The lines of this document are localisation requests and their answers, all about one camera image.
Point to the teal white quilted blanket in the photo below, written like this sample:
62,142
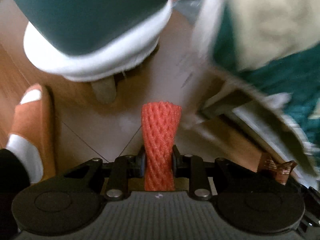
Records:
272,45

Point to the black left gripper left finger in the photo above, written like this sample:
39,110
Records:
132,166

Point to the orange white slipper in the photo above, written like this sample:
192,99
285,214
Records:
31,139

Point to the teal plastic trash bin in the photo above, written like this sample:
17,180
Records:
77,27

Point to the brown candy wrapper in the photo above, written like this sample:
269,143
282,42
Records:
279,171

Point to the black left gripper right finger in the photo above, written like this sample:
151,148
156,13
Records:
185,166

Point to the red foam fruit net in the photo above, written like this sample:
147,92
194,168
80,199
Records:
160,121

